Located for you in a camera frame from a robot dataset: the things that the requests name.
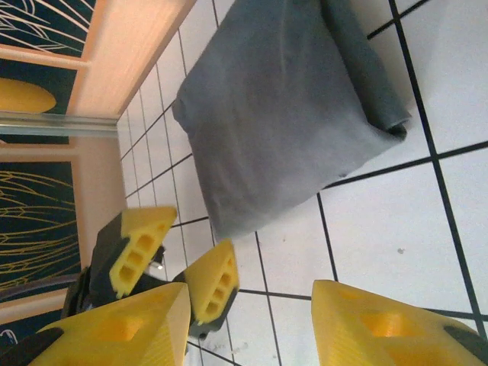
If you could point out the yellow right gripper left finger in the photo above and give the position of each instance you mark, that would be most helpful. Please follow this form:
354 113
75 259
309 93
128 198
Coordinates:
133 331

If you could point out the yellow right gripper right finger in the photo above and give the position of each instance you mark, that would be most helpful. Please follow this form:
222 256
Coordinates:
381 335

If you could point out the aluminium corner post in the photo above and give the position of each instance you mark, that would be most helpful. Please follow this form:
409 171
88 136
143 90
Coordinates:
57 124

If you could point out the grey t-shirt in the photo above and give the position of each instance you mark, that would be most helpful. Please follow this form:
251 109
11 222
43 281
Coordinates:
274 114

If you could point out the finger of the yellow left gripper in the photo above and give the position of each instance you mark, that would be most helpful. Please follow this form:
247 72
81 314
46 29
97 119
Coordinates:
133 248
217 282

